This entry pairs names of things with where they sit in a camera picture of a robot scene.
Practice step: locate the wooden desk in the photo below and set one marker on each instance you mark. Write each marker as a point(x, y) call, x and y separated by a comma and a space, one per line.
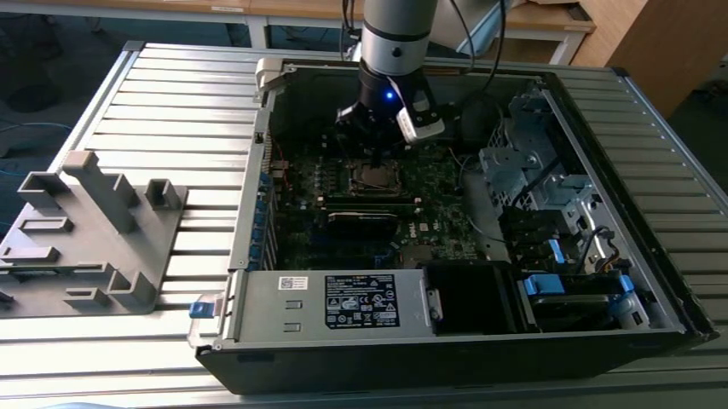
point(557, 21)
point(114, 4)

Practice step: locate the wooden cabinet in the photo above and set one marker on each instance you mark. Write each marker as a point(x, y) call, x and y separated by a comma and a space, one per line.
point(671, 42)

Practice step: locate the silver green CPU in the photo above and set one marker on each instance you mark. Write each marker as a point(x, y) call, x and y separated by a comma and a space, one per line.
point(382, 178)

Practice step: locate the black fan shroud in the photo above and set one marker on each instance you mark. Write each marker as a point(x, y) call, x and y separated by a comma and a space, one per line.
point(472, 298)

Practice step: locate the perforated metal drive cage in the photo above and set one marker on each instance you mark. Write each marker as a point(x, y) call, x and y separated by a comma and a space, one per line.
point(569, 187)

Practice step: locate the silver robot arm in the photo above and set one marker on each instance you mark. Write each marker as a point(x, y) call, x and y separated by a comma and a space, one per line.
point(398, 38)

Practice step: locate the grey parts rack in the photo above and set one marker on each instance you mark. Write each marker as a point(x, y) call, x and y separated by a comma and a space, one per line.
point(96, 238)

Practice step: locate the silver power supply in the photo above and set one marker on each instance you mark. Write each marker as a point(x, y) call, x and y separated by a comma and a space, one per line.
point(262, 307)

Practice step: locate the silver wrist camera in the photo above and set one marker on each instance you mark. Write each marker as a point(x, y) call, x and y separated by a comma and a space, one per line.
point(423, 128)

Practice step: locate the silver metal bracket box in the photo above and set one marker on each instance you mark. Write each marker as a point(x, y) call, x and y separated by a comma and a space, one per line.
point(506, 164)

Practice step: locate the green motherboard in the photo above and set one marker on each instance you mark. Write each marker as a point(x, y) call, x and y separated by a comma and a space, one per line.
point(444, 213)

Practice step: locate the blue disk carrier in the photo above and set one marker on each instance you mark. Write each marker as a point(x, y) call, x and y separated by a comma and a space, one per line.
point(542, 284)

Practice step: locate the black graphics card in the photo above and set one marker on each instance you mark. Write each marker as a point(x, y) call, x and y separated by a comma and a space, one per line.
point(363, 226)

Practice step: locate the blue plastic latch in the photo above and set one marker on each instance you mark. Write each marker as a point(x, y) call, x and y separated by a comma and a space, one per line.
point(202, 309)

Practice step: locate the black PC case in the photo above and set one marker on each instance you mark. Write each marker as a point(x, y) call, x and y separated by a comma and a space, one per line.
point(454, 366)

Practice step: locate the ribbed chipset heatsink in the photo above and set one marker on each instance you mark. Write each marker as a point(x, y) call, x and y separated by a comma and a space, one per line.
point(415, 255)

